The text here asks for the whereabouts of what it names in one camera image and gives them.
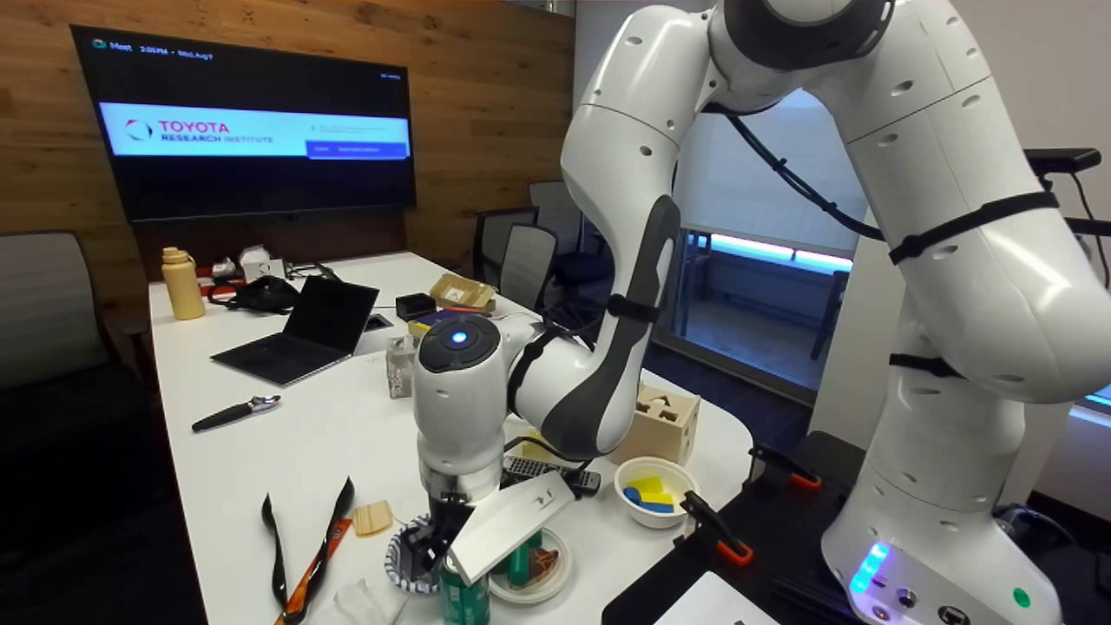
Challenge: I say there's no grey office chair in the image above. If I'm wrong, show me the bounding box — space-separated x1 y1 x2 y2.
499 225 555 310

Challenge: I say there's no small wooden block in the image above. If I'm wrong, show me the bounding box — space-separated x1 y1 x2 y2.
354 500 391 537

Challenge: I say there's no yellow mustard bottle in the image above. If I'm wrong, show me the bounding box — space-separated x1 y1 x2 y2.
163 246 204 318

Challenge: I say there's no white plate with toys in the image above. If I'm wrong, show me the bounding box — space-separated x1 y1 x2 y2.
489 530 578 608

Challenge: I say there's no black marker pen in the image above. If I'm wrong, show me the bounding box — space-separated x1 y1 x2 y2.
192 395 280 435

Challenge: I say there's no wooden shape sorter box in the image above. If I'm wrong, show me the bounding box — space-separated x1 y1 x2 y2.
616 385 702 460

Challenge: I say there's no cardboard box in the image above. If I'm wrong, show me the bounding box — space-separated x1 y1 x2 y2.
432 274 496 312

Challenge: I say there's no white bowl with sponge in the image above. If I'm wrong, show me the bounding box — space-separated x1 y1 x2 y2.
611 456 695 530

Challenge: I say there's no black remote control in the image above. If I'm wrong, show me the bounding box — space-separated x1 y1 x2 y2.
562 467 601 495

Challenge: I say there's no black orange clamp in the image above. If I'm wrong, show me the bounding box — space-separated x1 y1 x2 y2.
680 489 754 568

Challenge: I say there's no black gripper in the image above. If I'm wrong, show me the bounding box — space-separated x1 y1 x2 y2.
418 495 471 564

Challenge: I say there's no green Sprite can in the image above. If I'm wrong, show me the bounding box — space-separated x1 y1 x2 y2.
441 571 489 625

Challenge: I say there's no wall-mounted television screen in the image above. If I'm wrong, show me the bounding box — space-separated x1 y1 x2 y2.
71 25 418 222

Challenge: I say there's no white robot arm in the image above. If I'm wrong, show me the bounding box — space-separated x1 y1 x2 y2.
418 0 1111 625

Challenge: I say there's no grey patterned tissue box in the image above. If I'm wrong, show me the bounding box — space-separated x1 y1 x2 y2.
385 337 418 398

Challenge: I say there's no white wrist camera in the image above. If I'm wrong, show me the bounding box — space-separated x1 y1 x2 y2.
449 473 573 582

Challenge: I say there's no black laptop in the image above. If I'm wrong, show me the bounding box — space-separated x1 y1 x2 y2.
217 276 379 385

